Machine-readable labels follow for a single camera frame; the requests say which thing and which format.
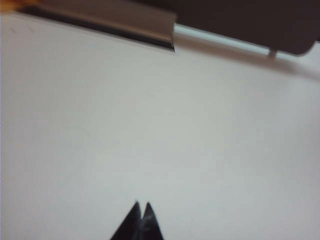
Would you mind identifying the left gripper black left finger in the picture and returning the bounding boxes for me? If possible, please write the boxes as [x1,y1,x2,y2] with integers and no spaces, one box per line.
[109,201,142,240]

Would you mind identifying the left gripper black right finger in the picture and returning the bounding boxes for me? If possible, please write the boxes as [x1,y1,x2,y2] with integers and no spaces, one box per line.
[139,202,165,240]

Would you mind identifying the orange object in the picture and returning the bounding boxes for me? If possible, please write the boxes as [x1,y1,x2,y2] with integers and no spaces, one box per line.
[0,0,38,13]

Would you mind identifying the brown fabric desk partition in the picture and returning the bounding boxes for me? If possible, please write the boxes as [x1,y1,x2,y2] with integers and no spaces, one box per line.
[139,0,320,56]

